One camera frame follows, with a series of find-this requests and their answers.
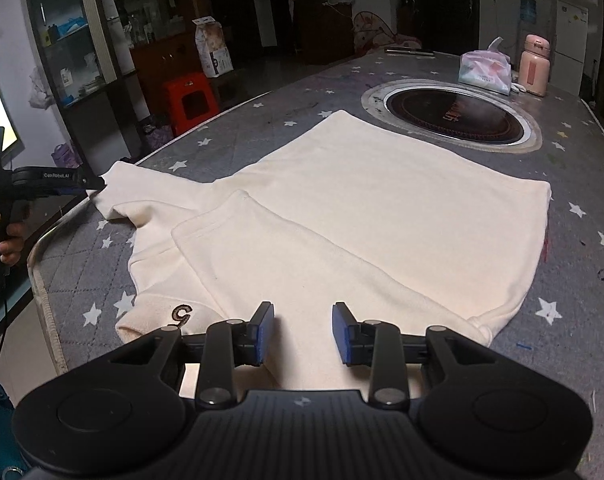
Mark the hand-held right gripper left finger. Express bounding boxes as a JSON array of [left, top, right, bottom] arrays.
[[107, 301, 276, 409]]

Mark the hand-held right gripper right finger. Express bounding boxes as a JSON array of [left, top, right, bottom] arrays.
[[332, 301, 513, 408]]

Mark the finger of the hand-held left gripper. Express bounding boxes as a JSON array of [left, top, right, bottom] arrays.
[[11, 166, 107, 200]]

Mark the cream sweatshirt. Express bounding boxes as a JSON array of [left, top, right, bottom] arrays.
[[91, 109, 553, 392]]

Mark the person's left hand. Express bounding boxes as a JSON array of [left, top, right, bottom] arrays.
[[0, 208, 28, 267]]

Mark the purple bag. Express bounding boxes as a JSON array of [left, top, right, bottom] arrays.
[[139, 117, 175, 153]]

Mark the glass display shelf cabinet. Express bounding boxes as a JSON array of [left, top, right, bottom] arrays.
[[22, 0, 138, 161]]

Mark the red plastic stool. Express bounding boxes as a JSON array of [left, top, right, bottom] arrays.
[[162, 72, 220, 136]]

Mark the brown wooden low cabinet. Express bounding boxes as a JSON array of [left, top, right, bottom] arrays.
[[129, 32, 205, 111]]

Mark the white printed paper bag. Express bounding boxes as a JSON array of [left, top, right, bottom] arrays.
[[194, 17, 234, 78]]

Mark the grey star-printed table cover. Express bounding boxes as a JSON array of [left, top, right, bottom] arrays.
[[27, 45, 604, 480]]

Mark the round black induction hob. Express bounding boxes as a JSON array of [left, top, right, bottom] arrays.
[[360, 78, 543, 153]]

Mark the clear plastic tissue pack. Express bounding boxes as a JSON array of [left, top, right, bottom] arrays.
[[457, 50, 513, 96]]

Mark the dark wooden shelf unit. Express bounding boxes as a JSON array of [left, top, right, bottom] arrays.
[[282, 0, 358, 63]]

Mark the pink water bottle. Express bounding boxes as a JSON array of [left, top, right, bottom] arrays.
[[518, 34, 551, 97]]

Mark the dark wooden door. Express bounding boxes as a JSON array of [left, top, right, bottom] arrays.
[[412, 0, 480, 53]]

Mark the white refrigerator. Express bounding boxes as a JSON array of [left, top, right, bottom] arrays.
[[552, 0, 590, 96]]

